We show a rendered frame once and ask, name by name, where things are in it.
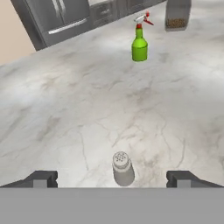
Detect green spray bottle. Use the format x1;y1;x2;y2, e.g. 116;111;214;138
131;10;155;62

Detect white salt shaker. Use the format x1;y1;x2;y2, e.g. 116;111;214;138
112;150;136;187

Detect dark grey cupboard run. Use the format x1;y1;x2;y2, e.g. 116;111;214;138
87;0;168;30

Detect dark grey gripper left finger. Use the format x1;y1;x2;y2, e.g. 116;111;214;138
0;170;59;189

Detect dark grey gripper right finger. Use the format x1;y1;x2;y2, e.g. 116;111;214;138
165;170;224;189

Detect clear jar with brown contents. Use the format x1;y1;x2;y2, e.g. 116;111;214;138
164;0;193;32

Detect stainless steel fridge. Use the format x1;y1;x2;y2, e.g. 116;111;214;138
10;0;94;52

